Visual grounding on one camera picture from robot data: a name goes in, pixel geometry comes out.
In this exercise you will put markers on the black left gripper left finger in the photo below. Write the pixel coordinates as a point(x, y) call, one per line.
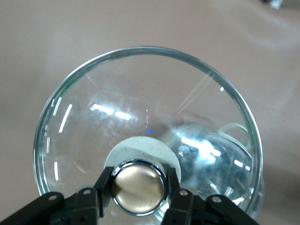
point(58, 208)

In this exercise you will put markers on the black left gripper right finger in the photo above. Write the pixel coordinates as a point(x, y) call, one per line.
point(187, 208)

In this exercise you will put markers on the glass pot lid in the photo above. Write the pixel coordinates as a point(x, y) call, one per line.
point(140, 93)

